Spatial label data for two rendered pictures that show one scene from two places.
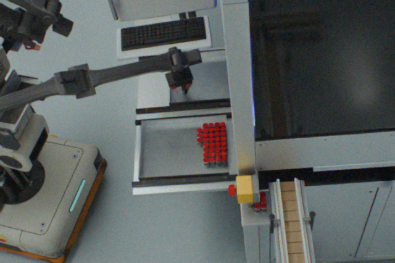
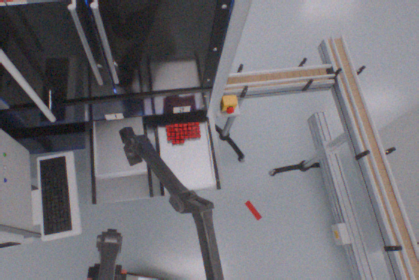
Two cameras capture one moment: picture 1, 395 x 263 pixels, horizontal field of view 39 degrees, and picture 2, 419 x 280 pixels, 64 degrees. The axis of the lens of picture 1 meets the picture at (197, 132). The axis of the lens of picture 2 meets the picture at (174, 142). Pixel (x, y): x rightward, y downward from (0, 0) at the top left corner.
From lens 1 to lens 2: 1.50 m
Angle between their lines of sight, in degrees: 44
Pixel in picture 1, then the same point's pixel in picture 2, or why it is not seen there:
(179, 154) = (189, 159)
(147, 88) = (126, 192)
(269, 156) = not seen: hidden behind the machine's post
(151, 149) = (185, 180)
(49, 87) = (208, 218)
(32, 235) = not seen: outside the picture
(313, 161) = not seen: hidden behind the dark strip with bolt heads
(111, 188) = (143, 267)
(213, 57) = (96, 141)
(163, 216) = (164, 221)
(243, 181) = (228, 100)
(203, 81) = (120, 147)
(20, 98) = (215, 250)
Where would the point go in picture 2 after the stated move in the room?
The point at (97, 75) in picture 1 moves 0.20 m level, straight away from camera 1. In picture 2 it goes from (179, 186) to (133, 211)
